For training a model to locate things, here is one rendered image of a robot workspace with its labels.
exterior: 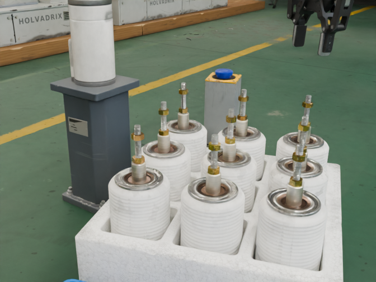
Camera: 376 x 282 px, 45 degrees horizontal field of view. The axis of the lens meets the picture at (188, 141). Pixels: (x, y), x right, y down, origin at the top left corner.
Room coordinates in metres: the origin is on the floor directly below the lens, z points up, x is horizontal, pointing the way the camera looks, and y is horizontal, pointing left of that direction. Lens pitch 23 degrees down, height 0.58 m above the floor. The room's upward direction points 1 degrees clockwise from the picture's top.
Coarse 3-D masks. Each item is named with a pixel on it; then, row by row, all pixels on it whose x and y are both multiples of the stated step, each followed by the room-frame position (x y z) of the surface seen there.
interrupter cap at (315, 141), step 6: (294, 132) 0.83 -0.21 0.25; (288, 138) 0.80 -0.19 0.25; (294, 138) 0.81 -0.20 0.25; (312, 138) 0.80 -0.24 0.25; (318, 138) 0.80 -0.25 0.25; (288, 144) 0.78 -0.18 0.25; (294, 144) 0.77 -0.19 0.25; (306, 144) 0.77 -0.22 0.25; (312, 144) 0.77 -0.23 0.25; (318, 144) 0.77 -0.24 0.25
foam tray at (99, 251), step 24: (264, 168) 0.86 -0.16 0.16; (336, 168) 0.82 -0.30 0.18; (264, 192) 0.72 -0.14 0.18; (336, 192) 0.73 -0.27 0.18; (96, 216) 0.64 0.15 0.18; (336, 216) 0.65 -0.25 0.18; (96, 240) 0.57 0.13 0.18; (120, 240) 0.57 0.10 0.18; (144, 240) 0.57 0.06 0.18; (168, 240) 0.57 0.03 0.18; (336, 240) 0.58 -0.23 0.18; (96, 264) 0.57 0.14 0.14; (120, 264) 0.56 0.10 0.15; (144, 264) 0.55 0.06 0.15; (168, 264) 0.54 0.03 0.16; (192, 264) 0.53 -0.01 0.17; (216, 264) 0.52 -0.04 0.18; (240, 264) 0.52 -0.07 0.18; (264, 264) 0.52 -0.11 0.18; (336, 264) 0.52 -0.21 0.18
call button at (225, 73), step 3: (219, 69) 1.02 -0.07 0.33; (222, 69) 1.02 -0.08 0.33; (225, 69) 1.02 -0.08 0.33; (228, 69) 1.02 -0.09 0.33; (216, 72) 1.01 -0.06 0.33; (219, 72) 1.00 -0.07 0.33; (222, 72) 1.00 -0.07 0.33; (225, 72) 1.00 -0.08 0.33; (228, 72) 1.00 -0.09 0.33; (231, 72) 1.00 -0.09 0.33; (219, 75) 1.00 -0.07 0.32; (222, 75) 0.99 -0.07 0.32; (225, 75) 0.99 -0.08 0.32; (228, 75) 1.00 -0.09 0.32; (231, 75) 1.00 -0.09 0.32
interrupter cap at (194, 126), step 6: (174, 120) 0.89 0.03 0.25; (192, 120) 0.89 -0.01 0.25; (168, 126) 0.86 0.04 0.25; (174, 126) 0.86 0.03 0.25; (192, 126) 0.86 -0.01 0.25; (198, 126) 0.86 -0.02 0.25; (174, 132) 0.83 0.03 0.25; (180, 132) 0.82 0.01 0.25; (186, 132) 0.82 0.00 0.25; (192, 132) 0.83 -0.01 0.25
